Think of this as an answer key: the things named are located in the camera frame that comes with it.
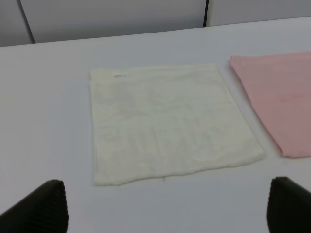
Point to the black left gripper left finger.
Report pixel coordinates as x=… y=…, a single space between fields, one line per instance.
x=44 y=210

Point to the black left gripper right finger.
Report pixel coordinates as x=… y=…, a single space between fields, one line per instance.
x=289 y=207

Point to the pink towel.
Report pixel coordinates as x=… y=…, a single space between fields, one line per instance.
x=279 y=90

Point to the white towel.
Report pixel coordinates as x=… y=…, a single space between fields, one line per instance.
x=161 y=121

